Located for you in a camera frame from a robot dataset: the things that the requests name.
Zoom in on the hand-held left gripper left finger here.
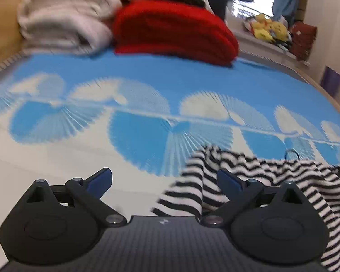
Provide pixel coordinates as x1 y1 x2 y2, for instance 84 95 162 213
25 168 128 227

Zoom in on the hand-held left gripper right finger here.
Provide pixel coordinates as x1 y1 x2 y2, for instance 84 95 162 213
200 168 304 227

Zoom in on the striped top with grey vest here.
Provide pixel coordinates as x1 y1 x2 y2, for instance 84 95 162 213
151 145 340 272

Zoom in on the blue patterned bed mat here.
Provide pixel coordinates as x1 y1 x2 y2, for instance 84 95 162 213
0 48 340 261

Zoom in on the purple box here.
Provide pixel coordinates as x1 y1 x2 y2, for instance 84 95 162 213
320 66 340 98

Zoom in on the yellow plush toy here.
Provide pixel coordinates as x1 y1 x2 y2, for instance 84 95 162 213
268 21 289 42
251 14 274 41

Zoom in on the dark red cushion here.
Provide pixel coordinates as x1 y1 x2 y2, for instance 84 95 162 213
289 21 318 61

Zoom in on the red folded blanket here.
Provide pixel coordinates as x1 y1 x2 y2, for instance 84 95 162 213
112 0 240 66

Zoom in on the cream folded fleece blanket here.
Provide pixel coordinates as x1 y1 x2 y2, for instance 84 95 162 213
17 0 122 56

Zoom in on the wooden headboard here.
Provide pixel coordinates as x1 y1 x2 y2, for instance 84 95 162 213
0 0 41 72

